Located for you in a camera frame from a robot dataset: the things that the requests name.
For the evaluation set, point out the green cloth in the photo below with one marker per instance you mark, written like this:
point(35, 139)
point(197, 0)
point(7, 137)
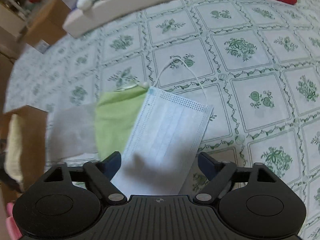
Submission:
point(115, 117)

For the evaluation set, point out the cream fluffy plush hat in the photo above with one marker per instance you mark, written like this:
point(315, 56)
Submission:
point(12, 164)

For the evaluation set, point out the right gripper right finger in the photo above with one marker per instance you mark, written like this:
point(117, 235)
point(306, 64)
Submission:
point(251, 201)

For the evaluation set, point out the pink lidded tumbler cup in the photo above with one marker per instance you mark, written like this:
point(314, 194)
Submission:
point(11, 225)

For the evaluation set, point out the small closed cardboard box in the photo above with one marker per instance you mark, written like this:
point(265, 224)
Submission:
point(46, 27)

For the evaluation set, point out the open cardboard tray box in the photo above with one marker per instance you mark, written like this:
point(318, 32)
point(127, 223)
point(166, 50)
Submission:
point(34, 123)

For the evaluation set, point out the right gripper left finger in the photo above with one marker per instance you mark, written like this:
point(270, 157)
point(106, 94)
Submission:
point(67, 201)

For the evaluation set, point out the clear plastic bag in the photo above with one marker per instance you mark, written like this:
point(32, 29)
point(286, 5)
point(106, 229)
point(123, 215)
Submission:
point(72, 133)

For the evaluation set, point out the floral green tablecloth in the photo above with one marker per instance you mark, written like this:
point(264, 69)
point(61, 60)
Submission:
point(255, 61)

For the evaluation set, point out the light blue surgical mask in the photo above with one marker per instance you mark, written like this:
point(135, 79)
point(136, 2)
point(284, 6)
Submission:
point(163, 144)

